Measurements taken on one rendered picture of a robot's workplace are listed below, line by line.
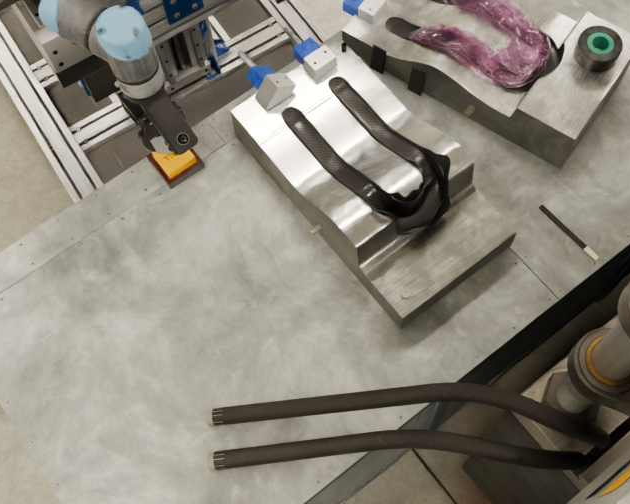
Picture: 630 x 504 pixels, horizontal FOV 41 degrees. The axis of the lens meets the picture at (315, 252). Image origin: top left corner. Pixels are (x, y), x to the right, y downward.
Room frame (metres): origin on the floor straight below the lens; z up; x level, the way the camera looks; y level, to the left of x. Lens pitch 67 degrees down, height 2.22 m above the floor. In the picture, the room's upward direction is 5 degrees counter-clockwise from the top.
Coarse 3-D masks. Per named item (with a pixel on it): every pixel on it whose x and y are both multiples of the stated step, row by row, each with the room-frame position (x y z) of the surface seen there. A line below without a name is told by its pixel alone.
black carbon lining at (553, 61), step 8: (432, 0) 1.10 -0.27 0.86; (440, 0) 1.11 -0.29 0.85; (392, 24) 1.06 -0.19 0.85; (400, 24) 1.06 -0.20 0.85; (408, 24) 1.05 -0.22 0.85; (392, 32) 1.04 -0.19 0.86; (400, 32) 1.04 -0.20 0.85; (408, 32) 1.04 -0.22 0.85; (552, 40) 0.97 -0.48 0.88; (552, 48) 0.96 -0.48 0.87; (560, 48) 0.94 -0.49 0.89; (552, 56) 0.94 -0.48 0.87; (560, 56) 0.93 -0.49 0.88; (552, 64) 0.92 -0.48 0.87; (544, 72) 0.91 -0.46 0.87; (536, 80) 0.87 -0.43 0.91; (512, 88) 0.88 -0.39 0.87; (520, 88) 0.88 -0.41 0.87; (528, 88) 0.88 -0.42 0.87
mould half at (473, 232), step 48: (336, 48) 0.98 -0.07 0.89; (384, 96) 0.87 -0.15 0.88; (288, 144) 0.79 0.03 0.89; (336, 144) 0.78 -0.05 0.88; (432, 144) 0.74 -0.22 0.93; (288, 192) 0.72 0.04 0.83; (336, 192) 0.67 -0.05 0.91; (336, 240) 0.60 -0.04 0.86; (384, 240) 0.58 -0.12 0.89; (432, 240) 0.58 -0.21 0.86; (480, 240) 0.58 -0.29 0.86; (384, 288) 0.50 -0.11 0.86; (432, 288) 0.50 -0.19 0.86
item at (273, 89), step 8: (240, 56) 0.97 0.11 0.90; (248, 64) 0.95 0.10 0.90; (256, 72) 0.92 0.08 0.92; (264, 72) 0.92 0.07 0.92; (272, 72) 0.93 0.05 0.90; (256, 80) 0.91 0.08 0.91; (264, 80) 0.90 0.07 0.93; (272, 80) 0.89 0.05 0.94; (280, 80) 0.90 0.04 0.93; (288, 80) 0.90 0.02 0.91; (256, 88) 0.90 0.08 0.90; (264, 88) 0.89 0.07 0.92; (272, 88) 0.88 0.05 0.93; (280, 88) 0.88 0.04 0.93; (288, 88) 0.89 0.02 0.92; (256, 96) 0.88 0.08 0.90; (264, 96) 0.88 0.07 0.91; (272, 96) 0.87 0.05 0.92; (280, 96) 0.87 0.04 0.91; (288, 96) 0.88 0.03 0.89; (264, 104) 0.86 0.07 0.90; (272, 104) 0.86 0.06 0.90
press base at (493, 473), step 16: (512, 416) 0.30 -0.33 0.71; (496, 432) 0.30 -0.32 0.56; (512, 432) 0.28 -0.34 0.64; (528, 432) 0.27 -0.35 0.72; (464, 464) 0.31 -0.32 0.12; (480, 464) 0.28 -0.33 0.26; (496, 464) 0.26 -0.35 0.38; (480, 480) 0.26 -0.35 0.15; (496, 480) 0.24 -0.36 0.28; (512, 480) 0.23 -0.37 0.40; (528, 480) 0.21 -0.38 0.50; (544, 480) 0.20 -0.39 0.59; (560, 480) 0.19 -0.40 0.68; (496, 496) 0.22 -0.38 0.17; (512, 496) 0.20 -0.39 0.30; (528, 496) 0.19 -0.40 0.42; (544, 496) 0.18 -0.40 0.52; (560, 496) 0.17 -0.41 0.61
